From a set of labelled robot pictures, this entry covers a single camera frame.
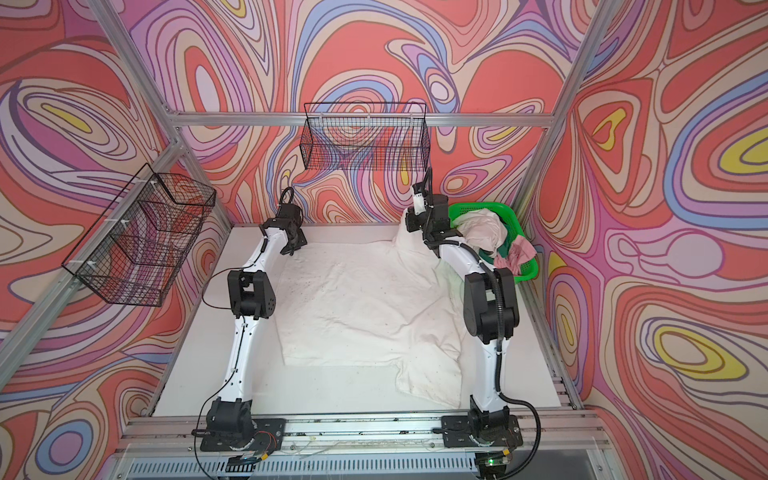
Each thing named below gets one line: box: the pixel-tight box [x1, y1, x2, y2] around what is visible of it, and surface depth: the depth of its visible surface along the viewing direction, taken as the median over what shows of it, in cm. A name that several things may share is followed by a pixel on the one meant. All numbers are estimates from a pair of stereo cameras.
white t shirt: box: [281, 215, 465, 408], surface depth 97 cm
